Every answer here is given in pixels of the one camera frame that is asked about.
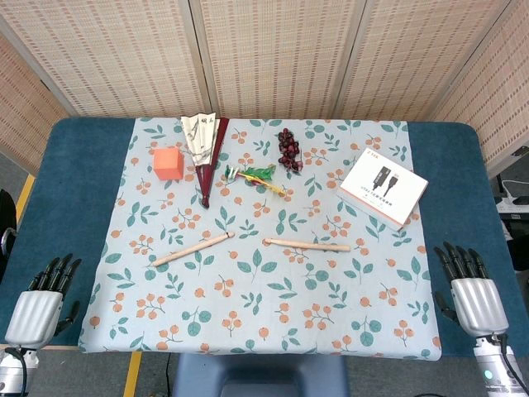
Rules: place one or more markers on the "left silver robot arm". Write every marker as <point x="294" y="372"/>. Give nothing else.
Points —
<point x="12" y="372"/>

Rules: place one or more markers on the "woven folding screen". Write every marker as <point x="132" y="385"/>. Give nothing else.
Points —
<point x="264" y="54"/>

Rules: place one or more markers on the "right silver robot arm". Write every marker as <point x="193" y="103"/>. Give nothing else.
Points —
<point x="498" y="366"/>

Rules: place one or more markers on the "white power strip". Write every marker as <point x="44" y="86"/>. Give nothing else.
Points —
<point x="514" y="202"/>

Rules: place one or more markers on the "blue table mat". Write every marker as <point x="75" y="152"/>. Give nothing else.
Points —
<point x="62" y="198"/>

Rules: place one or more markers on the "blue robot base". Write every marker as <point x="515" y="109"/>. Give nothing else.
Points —
<point x="258" y="376"/>

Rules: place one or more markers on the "orange cube block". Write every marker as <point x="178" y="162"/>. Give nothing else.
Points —
<point x="168" y="164"/>

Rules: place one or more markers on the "floral patterned tablecloth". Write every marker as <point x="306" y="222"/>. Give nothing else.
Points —
<point x="260" y="248"/>

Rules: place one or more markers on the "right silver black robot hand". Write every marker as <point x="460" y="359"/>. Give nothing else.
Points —
<point x="479" y="304"/>

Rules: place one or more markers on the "folding paper fan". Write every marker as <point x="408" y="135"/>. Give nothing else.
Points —
<point x="206" y="153"/>

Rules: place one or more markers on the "wooden stick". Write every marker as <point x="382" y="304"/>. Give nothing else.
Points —
<point x="308" y="245"/>
<point x="194" y="248"/>

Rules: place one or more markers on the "dark red grape bunch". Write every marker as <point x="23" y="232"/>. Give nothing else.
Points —
<point x="289" y="151"/>

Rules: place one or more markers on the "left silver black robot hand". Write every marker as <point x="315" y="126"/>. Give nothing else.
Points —
<point x="32" y="312"/>

